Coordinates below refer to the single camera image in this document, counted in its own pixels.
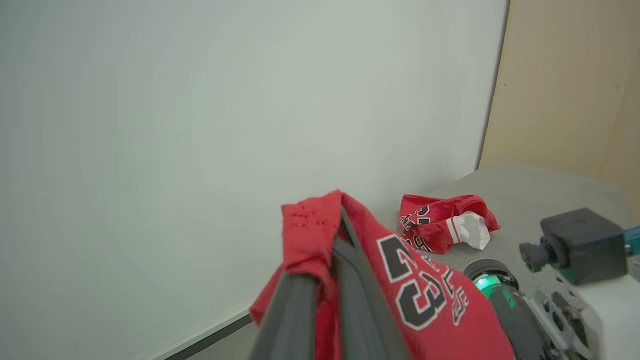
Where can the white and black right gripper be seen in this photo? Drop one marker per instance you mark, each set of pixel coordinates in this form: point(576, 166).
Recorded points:
point(610, 320)

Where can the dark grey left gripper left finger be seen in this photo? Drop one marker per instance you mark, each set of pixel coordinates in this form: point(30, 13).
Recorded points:
point(290, 320)

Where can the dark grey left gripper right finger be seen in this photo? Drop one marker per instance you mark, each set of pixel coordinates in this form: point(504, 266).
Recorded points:
point(365, 310)

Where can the red jersey with number 23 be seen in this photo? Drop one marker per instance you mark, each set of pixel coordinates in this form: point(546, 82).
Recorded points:
point(440, 325)

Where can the red garment with black lettering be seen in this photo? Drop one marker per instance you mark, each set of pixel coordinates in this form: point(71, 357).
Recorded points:
point(430, 220)

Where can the white and black baseboard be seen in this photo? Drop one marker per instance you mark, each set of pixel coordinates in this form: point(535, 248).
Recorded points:
point(210, 337)

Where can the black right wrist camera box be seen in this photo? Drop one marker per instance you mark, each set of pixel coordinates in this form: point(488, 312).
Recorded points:
point(585, 245)

